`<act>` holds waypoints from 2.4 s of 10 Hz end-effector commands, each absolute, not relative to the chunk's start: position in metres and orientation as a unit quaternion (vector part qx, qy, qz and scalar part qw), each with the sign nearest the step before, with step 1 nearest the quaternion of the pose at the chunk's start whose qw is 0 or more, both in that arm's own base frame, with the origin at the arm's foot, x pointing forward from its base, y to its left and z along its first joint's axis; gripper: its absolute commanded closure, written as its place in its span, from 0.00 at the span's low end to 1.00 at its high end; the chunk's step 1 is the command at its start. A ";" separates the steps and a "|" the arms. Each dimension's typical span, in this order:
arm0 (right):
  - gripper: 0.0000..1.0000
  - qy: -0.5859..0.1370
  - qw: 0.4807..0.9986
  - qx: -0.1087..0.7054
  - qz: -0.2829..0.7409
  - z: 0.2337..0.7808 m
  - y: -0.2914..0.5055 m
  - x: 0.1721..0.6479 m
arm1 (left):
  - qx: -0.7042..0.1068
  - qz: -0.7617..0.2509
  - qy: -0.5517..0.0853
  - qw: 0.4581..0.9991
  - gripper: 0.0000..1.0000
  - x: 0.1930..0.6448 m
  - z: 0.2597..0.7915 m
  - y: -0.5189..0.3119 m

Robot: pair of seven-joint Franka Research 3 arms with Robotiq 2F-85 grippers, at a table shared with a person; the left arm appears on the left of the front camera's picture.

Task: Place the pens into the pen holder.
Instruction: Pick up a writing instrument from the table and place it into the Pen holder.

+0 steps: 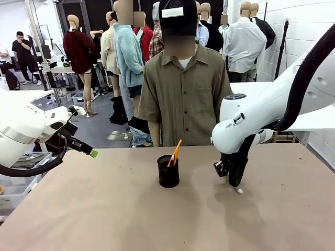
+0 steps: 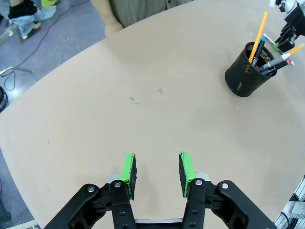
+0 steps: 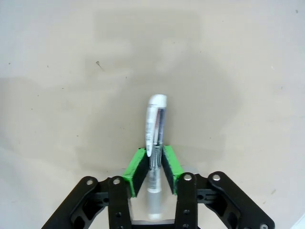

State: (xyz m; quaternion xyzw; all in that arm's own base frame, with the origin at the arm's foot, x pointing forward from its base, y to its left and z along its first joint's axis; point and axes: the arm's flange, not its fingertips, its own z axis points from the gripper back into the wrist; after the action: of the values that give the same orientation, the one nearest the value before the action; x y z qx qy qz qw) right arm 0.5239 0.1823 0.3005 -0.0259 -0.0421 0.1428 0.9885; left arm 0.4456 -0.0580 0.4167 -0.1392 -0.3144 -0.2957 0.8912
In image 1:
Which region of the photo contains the mannequin in white shirt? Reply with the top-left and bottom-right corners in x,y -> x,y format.
224,1 -> 268,83

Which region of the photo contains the mannequin in maroon hoodie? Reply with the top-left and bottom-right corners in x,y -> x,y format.
63,14 -> 98,119

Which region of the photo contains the black mesh pen holder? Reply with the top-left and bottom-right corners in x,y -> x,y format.
157,154 -> 181,189

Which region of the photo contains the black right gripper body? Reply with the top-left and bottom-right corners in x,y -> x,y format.
220,152 -> 238,168

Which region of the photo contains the black cap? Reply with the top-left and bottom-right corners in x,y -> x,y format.
158,0 -> 198,38

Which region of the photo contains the man in black T-shirt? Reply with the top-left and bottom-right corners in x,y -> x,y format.
11,31 -> 43,86

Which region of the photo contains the mannequin in black coat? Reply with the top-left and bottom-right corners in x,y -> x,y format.
199,2 -> 225,54

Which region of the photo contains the mannequin in blue shirt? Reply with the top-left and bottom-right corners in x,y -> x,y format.
195,1 -> 210,48

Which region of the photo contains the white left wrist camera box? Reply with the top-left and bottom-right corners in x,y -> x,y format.
68,105 -> 87,116

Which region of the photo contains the person in olive shirt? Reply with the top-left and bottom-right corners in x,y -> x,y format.
137,0 -> 234,147

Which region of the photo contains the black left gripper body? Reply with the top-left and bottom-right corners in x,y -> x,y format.
55,121 -> 80,150

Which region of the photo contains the mannequin in red jacket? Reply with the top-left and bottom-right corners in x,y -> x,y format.
133,11 -> 154,63

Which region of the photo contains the black right arm cable sleeve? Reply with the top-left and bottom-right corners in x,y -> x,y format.
228,22 -> 335,188

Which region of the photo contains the mannequin in black jacket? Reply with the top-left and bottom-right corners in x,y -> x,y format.
249,2 -> 277,51

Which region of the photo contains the person in white T-shirt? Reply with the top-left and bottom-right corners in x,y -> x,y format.
0,44 -> 14,69

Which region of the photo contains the grey metal pole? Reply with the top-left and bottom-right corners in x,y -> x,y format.
25,0 -> 65,108

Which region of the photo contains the mannequin in cream shirt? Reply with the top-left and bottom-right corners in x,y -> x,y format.
90,11 -> 121,98

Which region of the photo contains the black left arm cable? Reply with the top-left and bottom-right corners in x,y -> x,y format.
0,124 -> 69,178

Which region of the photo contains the grey mannequin base plate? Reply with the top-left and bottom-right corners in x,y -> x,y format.
105,130 -> 133,141

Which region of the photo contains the mannequin in light blue fleece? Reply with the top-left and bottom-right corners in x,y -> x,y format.
113,0 -> 154,148

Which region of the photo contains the mannequin in plaid shirt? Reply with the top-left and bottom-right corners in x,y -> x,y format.
148,1 -> 165,60

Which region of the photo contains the black backpack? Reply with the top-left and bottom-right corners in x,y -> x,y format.
3,69 -> 21,91

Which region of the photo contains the yellow pencil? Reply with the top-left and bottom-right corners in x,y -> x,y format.
166,139 -> 183,168

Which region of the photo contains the grey plastic crate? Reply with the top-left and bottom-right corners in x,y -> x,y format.
71,92 -> 87,106

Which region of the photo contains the black tripod stand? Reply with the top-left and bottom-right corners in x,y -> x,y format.
273,18 -> 292,82

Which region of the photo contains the plain white table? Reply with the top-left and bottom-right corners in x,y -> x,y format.
5,89 -> 55,105

